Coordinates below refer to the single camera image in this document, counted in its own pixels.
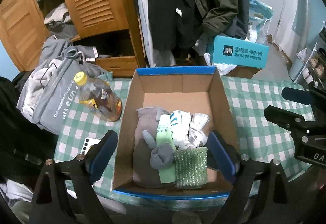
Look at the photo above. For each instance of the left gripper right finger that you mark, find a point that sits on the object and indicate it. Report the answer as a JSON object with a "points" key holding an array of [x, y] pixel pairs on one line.
{"points": [[273, 202]]}

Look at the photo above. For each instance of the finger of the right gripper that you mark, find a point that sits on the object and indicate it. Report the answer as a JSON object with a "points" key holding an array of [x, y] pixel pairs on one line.
{"points": [[294, 122], [313, 95]]}

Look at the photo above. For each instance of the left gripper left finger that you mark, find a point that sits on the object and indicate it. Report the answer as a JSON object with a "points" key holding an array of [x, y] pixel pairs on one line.
{"points": [[64, 189]]}

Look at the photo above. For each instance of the green glitter cloth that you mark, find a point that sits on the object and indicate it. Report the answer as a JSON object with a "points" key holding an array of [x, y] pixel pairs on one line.
{"points": [[191, 168]]}

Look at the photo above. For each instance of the light green sock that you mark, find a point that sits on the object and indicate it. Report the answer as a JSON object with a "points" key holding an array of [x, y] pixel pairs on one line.
{"points": [[164, 136]]}

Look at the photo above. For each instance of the white grey patterned sock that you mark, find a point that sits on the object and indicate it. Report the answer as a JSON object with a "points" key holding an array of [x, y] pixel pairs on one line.
{"points": [[196, 136]]}

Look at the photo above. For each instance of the green white checkered tablecloth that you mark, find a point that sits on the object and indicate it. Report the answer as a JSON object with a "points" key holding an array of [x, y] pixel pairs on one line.
{"points": [[258, 138]]}

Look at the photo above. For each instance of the shoe rack with shoes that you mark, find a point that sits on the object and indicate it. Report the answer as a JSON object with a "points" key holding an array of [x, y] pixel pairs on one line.
{"points": [[308, 68]]}

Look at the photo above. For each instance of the white smartphone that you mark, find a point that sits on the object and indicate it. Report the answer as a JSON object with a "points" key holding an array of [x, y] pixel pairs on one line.
{"points": [[88, 143]]}

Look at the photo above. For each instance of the brown cardboard box under shoebox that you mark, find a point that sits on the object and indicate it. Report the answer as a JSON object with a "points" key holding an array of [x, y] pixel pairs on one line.
{"points": [[243, 72]]}

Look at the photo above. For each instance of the grey fleece glove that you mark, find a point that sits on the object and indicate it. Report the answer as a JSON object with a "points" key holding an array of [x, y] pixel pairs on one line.
{"points": [[143, 174]]}

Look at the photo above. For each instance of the white blue rolled sock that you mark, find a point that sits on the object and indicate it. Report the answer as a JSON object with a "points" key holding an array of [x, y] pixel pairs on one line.
{"points": [[179, 125]]}

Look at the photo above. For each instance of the small grey rolled sock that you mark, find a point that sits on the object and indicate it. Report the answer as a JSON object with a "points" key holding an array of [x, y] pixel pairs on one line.
{"points": [[162, 156]]}

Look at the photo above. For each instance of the white plastic bag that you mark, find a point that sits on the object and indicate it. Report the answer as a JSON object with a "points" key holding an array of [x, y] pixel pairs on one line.
{"points": [[223, 69]]}

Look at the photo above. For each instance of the open cardboard box blue rim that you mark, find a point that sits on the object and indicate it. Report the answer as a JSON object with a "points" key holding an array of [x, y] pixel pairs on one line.
{"points": [[192, 89]]}

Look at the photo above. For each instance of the teal shoe box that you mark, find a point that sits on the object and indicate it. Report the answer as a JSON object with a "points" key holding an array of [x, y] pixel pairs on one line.
{"points": [[226, 50]]}

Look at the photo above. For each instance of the blue translucent plastic bag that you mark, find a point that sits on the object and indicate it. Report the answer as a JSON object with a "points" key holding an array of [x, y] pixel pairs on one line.
{"points": [[260, 16]]}

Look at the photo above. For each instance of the oil bottle yellow cap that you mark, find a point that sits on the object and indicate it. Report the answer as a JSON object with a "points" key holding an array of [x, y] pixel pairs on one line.
{"points": [[97, 95]]}

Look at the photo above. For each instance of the grey tote bag with text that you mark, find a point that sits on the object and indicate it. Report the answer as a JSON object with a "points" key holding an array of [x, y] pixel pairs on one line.
{"points": [[48, 93]]}

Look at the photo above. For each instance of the black hanging coat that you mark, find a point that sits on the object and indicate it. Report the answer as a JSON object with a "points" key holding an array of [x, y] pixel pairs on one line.
{"points": [[174, 24]]}

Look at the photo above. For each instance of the grey hoodie pile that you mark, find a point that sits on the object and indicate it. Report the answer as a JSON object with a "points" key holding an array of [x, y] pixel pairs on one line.
{"points": [[59, 49]]}

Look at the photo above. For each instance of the wooden louvered wardrobe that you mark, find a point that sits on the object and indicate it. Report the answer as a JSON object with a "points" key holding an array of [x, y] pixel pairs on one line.
{"points": [[110, 23]]}

